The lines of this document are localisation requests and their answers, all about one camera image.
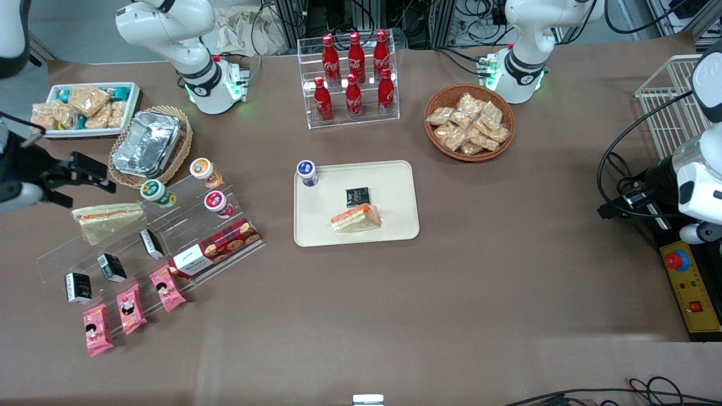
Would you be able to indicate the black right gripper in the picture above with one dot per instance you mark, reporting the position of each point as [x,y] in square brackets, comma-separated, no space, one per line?
[27,164]

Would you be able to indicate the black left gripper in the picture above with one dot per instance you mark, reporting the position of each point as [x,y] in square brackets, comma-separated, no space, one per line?
[657,181]

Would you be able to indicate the triangle sandwich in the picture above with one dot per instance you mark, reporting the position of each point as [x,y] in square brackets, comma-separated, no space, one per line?
[107,223]
[356,220]

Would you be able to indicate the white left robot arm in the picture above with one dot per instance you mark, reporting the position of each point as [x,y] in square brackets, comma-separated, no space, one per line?
[524,34]

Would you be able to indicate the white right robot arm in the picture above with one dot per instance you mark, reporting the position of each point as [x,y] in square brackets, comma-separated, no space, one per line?
[169,28]

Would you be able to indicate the white rectangular snack tray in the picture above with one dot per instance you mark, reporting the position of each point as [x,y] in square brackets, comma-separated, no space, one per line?
[132,104]

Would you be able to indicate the beige plastic tray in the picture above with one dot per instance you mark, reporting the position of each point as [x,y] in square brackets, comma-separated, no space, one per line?
[395,186]

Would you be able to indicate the green lid cup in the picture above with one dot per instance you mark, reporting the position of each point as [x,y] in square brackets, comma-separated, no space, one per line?
[155,192]

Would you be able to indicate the silver foil container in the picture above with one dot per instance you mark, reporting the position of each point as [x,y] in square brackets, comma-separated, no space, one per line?
[146,144]

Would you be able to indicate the large bagged cereal bar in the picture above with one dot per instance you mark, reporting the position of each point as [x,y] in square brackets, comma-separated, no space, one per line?
[88,98]

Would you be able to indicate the small black carton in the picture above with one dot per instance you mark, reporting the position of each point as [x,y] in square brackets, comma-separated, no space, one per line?
[111,267]
[78,287]
[151,243]

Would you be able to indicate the yellow control box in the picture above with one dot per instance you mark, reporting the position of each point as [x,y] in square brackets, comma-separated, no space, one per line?
[691,287]

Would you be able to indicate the foil trays in wicker basket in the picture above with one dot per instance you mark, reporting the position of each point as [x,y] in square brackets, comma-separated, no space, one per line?
[179,155]

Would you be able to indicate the clear acrylic stepped stand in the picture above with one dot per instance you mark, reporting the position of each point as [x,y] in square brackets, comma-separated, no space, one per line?
[186,225]

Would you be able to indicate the orange lid cup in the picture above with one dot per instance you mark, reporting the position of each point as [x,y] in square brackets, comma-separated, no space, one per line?
[204,170]

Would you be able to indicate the pink snack packet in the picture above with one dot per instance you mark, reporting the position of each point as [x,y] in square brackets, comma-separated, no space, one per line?
[166,288]
[131,309]
[97,330]

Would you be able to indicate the red lid cup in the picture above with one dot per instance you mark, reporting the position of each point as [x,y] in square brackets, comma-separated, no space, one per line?
[217,203]

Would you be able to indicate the red plaid cookie box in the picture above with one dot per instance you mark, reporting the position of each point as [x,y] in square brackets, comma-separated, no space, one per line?
[217,248]

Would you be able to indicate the clear bagged rice cracker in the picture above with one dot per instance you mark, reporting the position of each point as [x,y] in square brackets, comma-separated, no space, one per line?
[483,140]
[491,114]
[450,136]
[471,149]
[440,116]
[500,134]
[471,103]

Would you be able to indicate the round brown wicker basket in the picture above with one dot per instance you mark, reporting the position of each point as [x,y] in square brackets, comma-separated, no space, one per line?
[445,96]

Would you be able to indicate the crumpled beige paper bag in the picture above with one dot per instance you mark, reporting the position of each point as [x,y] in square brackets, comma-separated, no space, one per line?
[242,28]

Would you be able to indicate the blue lid yogurt cup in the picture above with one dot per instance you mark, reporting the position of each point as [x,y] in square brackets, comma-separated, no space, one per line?
[307,171]

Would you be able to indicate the red cola bottle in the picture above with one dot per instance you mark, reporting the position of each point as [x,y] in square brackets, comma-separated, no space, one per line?
[386,93]
[323,101]
[356,53]
[353,98]
[381,51]
[330,56]

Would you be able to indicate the black square snack packet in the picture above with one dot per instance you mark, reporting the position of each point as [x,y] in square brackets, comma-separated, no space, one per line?
[357,195]

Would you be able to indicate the clear acrylic bottle rack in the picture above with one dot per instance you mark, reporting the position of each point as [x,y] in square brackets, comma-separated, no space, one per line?
[352,121]

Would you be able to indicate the small white box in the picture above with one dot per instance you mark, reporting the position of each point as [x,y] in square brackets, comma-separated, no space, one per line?
[368,400]

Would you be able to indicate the aluminium frame rack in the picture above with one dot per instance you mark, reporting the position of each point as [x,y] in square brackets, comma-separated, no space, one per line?
[428,17]

